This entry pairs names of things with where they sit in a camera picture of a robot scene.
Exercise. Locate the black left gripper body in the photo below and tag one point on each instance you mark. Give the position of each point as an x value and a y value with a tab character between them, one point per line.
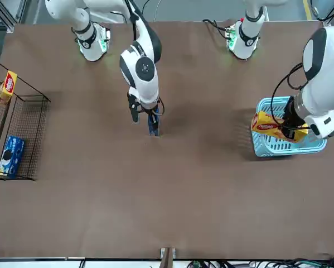
292	117

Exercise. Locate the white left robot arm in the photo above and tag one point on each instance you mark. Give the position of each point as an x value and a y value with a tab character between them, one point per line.
323	92

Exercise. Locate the blue Oreo cookie box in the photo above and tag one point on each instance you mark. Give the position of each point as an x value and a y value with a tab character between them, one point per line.
10	156
155	133

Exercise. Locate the light blue plastic basket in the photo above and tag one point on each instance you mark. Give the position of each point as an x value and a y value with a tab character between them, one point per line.
295	150

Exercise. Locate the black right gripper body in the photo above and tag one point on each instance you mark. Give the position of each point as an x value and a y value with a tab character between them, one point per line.
151	113

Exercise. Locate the brown mounting post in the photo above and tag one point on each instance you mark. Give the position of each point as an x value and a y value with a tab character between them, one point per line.
168	259

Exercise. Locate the white table edge strip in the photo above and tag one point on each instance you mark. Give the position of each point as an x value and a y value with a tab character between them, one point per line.
44	259

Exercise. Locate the yellow Nabati wafer box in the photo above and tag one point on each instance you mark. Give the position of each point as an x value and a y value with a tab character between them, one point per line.
7	86
267	125

